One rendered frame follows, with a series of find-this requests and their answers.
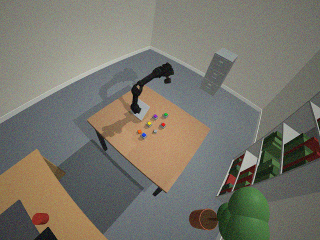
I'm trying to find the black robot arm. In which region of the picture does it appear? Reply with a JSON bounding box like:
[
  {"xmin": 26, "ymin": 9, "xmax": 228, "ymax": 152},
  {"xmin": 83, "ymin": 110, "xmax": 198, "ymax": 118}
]
[{"xmin": 130, "ymin": 62, "xmax": 174, "ymax": 114}]

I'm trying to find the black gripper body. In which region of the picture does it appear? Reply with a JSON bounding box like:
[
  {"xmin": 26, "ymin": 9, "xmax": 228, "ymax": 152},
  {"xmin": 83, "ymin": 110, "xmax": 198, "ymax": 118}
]
[{"xmin": 164, "ymin": 72, "xmax": 171, "ymax": 84}]

